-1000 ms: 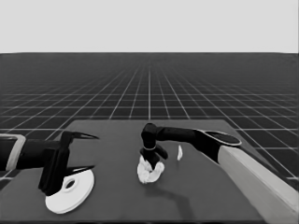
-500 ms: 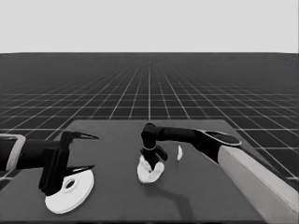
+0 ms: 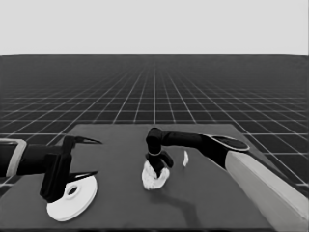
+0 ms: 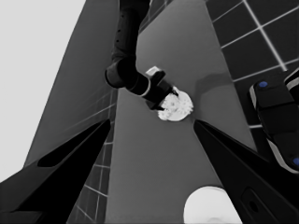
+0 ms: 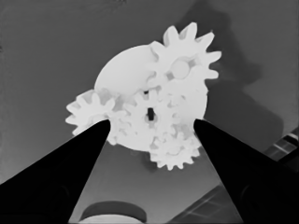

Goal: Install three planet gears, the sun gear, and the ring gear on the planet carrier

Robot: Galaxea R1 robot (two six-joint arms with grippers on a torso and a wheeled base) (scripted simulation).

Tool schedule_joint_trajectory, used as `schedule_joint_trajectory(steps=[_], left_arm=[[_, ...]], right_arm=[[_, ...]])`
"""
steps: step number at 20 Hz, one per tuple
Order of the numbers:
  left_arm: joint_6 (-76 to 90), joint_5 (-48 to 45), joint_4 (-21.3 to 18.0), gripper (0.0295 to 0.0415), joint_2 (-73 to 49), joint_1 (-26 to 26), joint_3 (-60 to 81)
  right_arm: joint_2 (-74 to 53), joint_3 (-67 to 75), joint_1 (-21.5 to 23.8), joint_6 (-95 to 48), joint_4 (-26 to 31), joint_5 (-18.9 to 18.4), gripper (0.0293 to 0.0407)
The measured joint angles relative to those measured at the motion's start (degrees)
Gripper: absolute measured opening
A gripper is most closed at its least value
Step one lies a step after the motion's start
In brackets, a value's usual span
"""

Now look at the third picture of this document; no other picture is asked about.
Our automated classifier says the large thick white disc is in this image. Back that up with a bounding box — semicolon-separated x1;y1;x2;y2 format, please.
45;175;98;222

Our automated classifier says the white round carrier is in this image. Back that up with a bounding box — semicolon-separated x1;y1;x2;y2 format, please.
141;159;171;191

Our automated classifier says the small thin T-shaped piece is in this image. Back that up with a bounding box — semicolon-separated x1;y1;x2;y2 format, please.
182;150;190;168

